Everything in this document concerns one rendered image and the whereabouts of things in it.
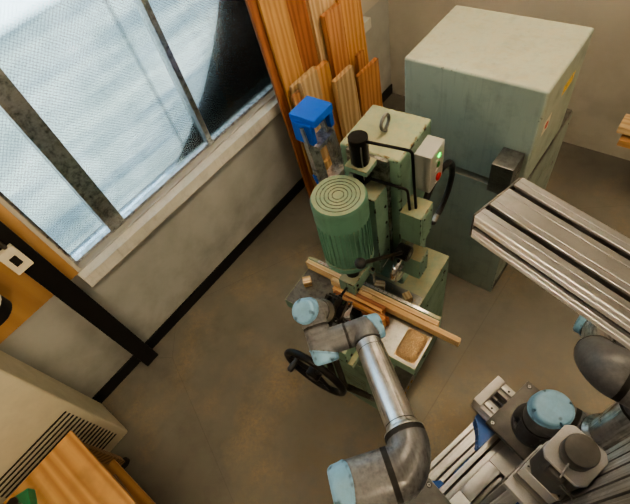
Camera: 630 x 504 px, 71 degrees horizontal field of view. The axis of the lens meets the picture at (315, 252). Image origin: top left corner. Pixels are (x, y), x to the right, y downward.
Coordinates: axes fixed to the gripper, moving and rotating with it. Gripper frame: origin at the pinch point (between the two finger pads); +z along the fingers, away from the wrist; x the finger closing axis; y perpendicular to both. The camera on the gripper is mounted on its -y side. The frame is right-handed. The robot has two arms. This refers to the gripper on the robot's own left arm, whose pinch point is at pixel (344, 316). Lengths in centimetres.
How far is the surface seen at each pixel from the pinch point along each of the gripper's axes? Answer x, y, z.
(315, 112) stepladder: 67, 75, 35
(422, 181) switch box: -7, 53, -2
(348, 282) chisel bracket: 6.8, 10.8, 7.5
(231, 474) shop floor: 43, -114, 59
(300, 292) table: 29.1, -3.0, 19.2
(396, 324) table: -12.5, 2.7, 22.4
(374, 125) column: 12, 63, -14
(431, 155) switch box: -9, 60, -11
